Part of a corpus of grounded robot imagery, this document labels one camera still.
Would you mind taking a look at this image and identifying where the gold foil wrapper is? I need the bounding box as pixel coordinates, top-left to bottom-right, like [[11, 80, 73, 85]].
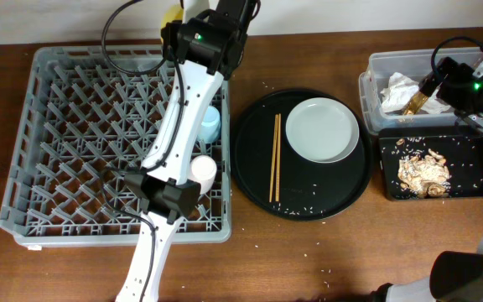
[[402, 78, 439, 116]]

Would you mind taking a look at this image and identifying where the white tissue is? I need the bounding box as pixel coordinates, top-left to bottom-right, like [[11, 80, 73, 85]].
[[381, 72, 452, 114]]

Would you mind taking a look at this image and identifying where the peanut shells and rice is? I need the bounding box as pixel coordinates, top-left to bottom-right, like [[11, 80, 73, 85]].
[[393, 138, 451, 198]]

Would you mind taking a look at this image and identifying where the light blue plastic cup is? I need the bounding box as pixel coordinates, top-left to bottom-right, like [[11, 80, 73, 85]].
[[197, 106, 221, 143]]

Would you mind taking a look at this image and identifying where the pink plastic cup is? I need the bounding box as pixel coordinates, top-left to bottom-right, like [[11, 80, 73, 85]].
[[188, 155, 217, 195]]

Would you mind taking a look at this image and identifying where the yellow bowl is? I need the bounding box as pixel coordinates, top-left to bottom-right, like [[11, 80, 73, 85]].
[[160, 3, 184, 41]]

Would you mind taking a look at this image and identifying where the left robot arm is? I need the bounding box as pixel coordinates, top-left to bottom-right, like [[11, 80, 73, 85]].
[[116, 0, 261, 301]]

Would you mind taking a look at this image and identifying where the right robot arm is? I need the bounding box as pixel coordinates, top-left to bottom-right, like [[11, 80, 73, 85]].
[[377, 42, 483, 301]]

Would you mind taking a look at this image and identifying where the clear plastic waste bin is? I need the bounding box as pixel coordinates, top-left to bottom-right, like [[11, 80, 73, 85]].
[[358, 46, 483, 136]]

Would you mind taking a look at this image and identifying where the black rectangular waste bin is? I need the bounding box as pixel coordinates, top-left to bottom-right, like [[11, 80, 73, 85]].
[[378, 127, 483, 201]]

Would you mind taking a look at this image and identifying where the grey dishwasher rack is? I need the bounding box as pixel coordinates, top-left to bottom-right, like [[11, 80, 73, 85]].
[[0, 44, 233, 248]]

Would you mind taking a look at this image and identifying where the white round plate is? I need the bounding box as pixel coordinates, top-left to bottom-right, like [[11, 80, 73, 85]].
[[285, 97, 360, 164]]

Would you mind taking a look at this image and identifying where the right wooden chopstick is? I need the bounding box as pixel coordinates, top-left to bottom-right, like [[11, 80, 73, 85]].
[[275, 113, 282, 202]]

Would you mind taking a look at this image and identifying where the wooden chopstick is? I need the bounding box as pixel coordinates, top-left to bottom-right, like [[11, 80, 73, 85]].
[[268, 114, 280, 203], [275, 113, 282, 202]]

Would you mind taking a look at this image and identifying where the left wooden chopstick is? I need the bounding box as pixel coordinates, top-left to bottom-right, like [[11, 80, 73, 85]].
[[268, 114, 280, 203]]

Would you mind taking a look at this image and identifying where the round black tray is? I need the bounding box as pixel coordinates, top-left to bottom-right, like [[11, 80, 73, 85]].
[[231, 88, 374, 221]]

